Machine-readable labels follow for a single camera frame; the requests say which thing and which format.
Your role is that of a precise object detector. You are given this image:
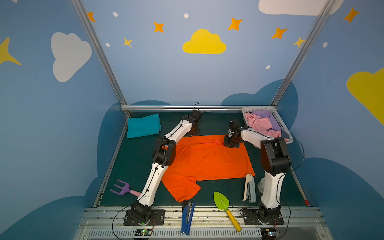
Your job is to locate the orange t shirt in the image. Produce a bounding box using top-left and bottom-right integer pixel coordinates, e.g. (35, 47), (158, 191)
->
(162, 135), (255, 203)

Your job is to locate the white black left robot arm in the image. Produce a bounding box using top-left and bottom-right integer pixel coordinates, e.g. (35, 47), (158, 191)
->
(130, 110), (202, 223)

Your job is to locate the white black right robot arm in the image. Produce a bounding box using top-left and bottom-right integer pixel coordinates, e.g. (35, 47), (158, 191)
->
(224, 127), (292, 223)

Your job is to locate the purple t shirt in basket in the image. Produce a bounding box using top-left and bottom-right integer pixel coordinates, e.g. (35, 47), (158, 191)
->
(253, 109), (290, 139)

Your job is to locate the white perforated plastic basket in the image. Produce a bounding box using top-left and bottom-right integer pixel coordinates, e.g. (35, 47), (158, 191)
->
(242, 106), (293, 144)

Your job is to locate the white grey stapler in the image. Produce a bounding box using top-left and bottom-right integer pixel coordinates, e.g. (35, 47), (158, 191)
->
(242, 174), (257, 204)

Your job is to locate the folded teal t shirt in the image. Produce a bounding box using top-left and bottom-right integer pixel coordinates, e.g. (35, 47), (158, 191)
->
(127, 114), (162, 139)

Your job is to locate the green yellow toy trowel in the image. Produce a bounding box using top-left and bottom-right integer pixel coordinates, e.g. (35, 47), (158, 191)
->
(214, 192), (242, 232)

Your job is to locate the blue stapler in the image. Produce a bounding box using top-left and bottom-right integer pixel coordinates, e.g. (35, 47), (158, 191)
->
(181, 201), (196, 236)

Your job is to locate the purple toy garden fork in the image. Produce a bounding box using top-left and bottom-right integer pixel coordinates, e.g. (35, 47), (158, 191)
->
(110, 179), (141, 197)

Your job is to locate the right green circuit board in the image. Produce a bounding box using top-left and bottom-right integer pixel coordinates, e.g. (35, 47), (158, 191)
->
(261, 228), (277, 240)

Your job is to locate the green circuit board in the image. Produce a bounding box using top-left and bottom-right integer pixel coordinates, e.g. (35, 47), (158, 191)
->
(135, 229), (153, 237)
(261, 228), (277, 240)

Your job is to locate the left green circuit board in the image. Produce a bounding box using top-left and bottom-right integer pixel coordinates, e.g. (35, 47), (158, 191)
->
(135, 229), (153, 237)

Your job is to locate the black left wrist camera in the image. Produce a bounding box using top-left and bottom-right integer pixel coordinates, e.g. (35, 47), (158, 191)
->
(190, 110), (202, 123)

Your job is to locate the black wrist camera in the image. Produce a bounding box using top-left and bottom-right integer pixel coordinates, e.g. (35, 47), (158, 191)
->
(190, 110), (202, 123)
(229, 119), (241, 137)

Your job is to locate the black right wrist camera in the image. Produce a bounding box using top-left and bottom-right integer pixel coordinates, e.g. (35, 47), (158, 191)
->
(229, 119), (241, 137)

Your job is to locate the aluminium back frame rail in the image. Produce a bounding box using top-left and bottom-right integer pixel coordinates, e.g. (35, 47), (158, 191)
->
(120, 104), (279, 113)

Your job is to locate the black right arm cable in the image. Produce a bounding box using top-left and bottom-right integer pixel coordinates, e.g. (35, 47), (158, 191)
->
(287, 137), (306, 172)

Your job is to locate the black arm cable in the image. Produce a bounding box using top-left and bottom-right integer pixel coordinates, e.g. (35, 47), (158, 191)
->
(287, 137), (306, 172)
(111, 206), (134, 240)

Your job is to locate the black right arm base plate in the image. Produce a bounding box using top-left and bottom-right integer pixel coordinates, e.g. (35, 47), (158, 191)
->
(240, 208), (285, 225)

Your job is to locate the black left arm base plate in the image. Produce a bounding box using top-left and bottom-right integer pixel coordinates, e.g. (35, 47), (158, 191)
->
(123, 210), (165, 226)

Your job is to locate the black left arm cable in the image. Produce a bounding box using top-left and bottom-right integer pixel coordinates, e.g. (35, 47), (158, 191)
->
(111, 206), (134, 240)

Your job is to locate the aluminium front rail bed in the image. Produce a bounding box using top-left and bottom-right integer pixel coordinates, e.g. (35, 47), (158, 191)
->
(74, 206), (333, 240)

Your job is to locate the aluminium right frame post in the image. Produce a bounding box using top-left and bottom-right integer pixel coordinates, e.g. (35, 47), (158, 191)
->
(270, 0), (337, 108)

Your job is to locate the aluminium frame post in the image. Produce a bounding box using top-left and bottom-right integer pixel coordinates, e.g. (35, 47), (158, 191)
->
(71, 0), (132, 118)
(270, 0), (337, 108)

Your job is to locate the aluminium left frame post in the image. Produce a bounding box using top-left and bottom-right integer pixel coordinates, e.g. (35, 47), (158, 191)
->
(71, 0), (132, 118)

